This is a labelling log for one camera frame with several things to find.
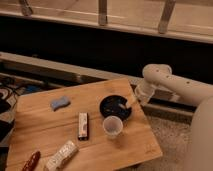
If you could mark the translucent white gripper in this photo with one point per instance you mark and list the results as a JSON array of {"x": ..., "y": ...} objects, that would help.
[{"x": 144, "y": 91}]

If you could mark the black ceramic bowl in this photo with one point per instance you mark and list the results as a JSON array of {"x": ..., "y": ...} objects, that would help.
[{"x": 115, "y": 105}]

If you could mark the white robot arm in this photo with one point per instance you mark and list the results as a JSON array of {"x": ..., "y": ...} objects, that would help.
[{"x": 199, "y": 155}]

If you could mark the wooden table board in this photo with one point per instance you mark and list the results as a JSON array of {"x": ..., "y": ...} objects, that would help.
[{"x": 92, "y": 127}]

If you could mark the blue sponge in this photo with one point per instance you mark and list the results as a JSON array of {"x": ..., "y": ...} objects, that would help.
[{"x": 59, "y": 103}]

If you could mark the white wrapped packet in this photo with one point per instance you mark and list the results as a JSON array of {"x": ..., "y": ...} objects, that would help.
[{"x": 58, "y": 160}]

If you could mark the metal window rail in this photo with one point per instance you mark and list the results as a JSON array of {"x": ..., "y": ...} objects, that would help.
[{"x": 181, "y": 19}]

